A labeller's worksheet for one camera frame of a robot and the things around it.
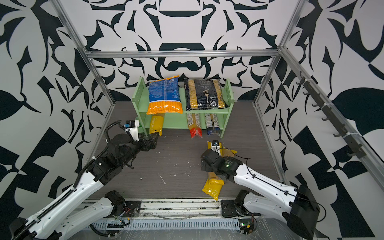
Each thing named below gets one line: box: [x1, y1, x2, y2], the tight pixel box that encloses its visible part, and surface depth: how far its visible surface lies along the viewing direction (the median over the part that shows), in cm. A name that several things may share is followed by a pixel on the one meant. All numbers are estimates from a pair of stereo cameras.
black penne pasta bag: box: [184, 78, 229, 111], surface depth 79 cm
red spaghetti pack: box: [186, 113, 203, 139], surface depth 90 cm
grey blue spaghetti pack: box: [205, 113, 221, 137], surface depth 91 cm
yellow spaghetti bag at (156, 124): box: [149, 113, 164, 136], surface depth 91 cm
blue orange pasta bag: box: [147, 75, 183, 115], surface depth 79 cm
